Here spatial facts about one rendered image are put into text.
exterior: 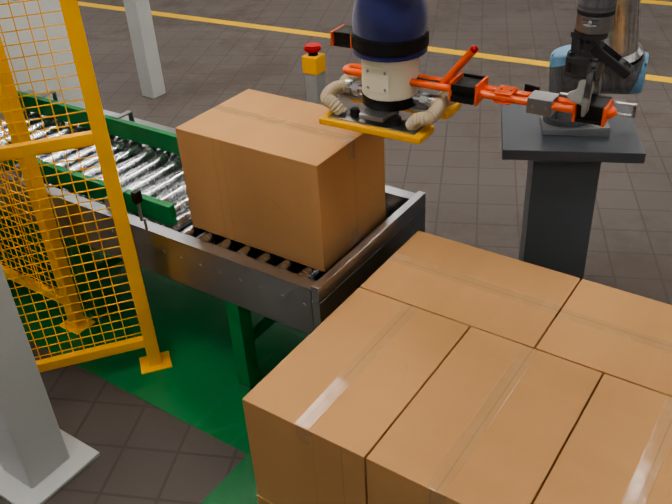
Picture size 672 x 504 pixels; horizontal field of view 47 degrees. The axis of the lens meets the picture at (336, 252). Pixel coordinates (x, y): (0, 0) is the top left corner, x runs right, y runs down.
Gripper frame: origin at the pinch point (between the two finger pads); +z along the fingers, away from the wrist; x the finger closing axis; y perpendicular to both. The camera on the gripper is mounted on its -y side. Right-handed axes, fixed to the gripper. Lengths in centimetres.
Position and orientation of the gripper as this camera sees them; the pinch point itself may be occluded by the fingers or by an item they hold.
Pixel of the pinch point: (591, 107)
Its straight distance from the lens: 215.6
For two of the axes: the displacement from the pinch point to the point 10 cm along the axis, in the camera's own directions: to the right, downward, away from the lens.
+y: -8.5, -2.6, 4.7
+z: 0.5, 8.3, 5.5
